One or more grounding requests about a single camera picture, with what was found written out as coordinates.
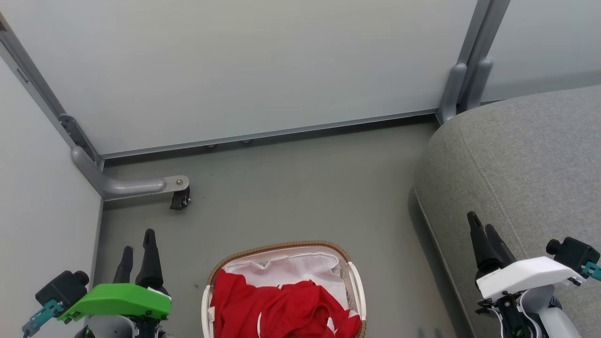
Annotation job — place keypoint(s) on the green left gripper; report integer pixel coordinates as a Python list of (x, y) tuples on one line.
[(117, 300)]

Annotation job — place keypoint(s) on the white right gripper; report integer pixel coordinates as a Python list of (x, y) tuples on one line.
[(526, 274)]

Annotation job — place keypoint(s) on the red and white shirt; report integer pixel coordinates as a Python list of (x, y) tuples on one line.
[(277, 310)]

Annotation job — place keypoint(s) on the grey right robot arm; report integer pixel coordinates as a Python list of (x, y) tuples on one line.
[(544, 314)]

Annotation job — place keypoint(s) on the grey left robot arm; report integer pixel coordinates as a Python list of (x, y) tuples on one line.
[(110, 327)]

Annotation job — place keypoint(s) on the grey fabric sofa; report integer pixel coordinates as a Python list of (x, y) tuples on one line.
[(530, 164)]

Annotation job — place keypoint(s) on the black caster wheel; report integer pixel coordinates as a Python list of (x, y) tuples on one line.
[(179, 201)]

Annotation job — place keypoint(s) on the long grey partition foot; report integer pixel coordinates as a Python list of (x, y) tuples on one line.
[(127, 187)]

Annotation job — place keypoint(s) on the white wicker-rimmed laundry basket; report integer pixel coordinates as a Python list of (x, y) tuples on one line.
[(358, 291)]

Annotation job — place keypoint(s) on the white basket liner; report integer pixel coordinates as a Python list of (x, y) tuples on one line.
[(291, 270)]

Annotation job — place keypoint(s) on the short grey partition foot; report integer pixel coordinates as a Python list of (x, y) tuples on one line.
[(481, 84), (451, 94)]

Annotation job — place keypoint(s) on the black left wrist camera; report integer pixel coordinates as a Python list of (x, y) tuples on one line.
[(63, 287)]

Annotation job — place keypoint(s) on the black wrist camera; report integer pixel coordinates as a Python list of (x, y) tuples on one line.
[(574, 253), (63, 287)]

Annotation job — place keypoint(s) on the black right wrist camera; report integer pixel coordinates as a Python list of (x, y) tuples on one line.
[(574, 253)]

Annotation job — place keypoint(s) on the grey aluminium partition bottom rail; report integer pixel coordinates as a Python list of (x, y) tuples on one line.
[(267, 134)]

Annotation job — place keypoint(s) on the grey aluminium partition corner post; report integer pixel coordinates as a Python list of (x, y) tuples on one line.
[(42, 89)]

